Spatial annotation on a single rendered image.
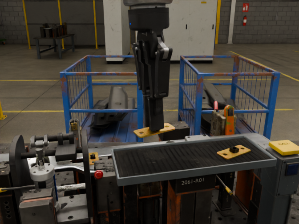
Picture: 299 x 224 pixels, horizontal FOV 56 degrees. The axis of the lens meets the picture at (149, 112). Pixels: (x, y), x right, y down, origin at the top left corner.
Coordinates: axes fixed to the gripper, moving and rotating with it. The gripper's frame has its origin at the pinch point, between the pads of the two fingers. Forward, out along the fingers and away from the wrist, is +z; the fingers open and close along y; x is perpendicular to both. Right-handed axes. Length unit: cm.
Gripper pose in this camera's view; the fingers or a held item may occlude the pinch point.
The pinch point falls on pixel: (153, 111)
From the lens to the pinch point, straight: 57.8
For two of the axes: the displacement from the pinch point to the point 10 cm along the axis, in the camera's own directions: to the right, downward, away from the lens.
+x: -9.0, 1.9, -3.9
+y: -4.3, -2.8, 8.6
